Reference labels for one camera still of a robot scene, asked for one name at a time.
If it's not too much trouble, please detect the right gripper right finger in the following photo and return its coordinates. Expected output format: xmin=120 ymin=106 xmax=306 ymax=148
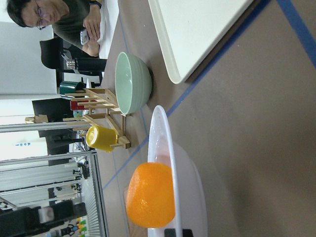
xmin=182 ymin=229 xmax=194 ymax=237

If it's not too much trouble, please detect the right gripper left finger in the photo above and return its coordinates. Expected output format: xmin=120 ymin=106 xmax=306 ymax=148
xmin=164 ymin=229 xmax=176 ymax=237

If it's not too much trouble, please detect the white round plate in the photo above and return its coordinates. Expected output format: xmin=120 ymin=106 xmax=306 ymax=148
xmin=148 ymin=105 xmax=208 ymax=237

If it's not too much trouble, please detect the orange fruit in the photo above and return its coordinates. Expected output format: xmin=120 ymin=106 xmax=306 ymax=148
xmin=126 ymin=162 xmax=175 ymax=228

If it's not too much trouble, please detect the cream bear tray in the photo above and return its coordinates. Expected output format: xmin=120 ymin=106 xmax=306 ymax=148
xmin=149 ymin=0 xmax=252 ymax=84

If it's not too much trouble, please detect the yellow mug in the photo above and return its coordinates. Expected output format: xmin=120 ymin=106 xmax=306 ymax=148
xmin=86 ymin=125 xmax=118 ymax=152

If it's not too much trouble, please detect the wooden mug rack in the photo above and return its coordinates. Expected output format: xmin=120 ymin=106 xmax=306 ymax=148
xmin=63 ymin=88 xmax=131 ymax=149

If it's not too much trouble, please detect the green ceramic bowl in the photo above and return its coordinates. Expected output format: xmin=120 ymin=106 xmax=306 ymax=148
xmin=115 ymin=52 xmax=152 ymax=115

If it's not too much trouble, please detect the red bottle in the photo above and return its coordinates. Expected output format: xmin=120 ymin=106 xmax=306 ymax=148
xmin=70 ymin=100 xmax=88 ymax=111

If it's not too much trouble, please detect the dark green mug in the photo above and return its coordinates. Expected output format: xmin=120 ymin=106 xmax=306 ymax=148
xmin=59 ymin=81 xmax=85 ymax=95

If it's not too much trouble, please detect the black water bottle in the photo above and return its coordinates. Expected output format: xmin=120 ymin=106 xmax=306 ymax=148
xmin=66 ymin=58 xmax=107 ymax=72

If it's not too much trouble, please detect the seated person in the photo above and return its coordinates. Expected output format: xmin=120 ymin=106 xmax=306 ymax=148
xmin=6 ymin=0 xmax=103 ymax=57

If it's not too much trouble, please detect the aluminium frame post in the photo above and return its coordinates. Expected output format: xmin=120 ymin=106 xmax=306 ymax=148
xmin=0 ymin=121 xmax=91 ymax=133

